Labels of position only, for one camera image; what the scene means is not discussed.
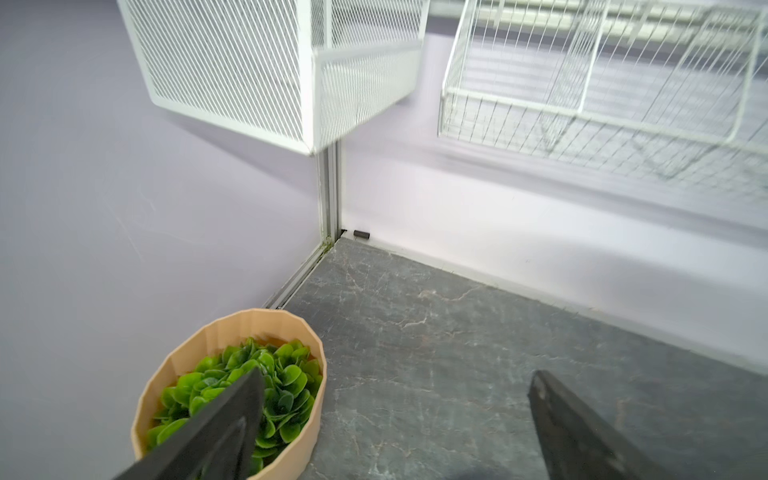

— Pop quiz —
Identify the white mesh box basket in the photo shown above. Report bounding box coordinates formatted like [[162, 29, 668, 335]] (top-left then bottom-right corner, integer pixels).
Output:
[[118, 0, 429, 155]]

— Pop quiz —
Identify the beige pot with green plant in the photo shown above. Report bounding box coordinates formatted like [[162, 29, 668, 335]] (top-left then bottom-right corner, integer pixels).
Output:
[[120, 309, 327, 479]]

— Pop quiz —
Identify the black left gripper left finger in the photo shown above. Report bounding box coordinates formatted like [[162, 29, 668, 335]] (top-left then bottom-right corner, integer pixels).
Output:
[[116, 370, 265, 480]]

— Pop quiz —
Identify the white wire wall shelf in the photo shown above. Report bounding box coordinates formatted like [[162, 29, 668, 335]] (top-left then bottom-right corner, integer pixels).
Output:
[[438, 1, 767, 203]]

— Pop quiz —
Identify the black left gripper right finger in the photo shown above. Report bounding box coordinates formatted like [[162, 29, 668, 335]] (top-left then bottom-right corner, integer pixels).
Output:
[[528, 370, 673, 480]]

